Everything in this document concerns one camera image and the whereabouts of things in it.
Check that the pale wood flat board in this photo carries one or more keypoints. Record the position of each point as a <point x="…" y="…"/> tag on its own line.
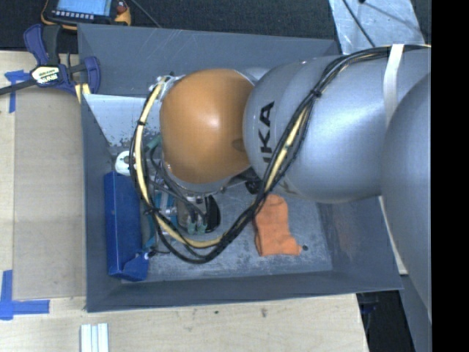
<point x="47" y="196"/>

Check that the orange cloth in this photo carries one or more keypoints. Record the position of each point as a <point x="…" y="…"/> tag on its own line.
<point x="275" y="229"/>

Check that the grey metal bin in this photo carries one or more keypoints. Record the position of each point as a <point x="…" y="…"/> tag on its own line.
<point x="234" y="273"/>

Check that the white round object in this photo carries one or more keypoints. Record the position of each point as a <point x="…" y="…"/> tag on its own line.
<point x="122" y="164"/>

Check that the long blue box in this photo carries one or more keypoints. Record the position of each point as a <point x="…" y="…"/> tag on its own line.
<point x="122" y="218"/>

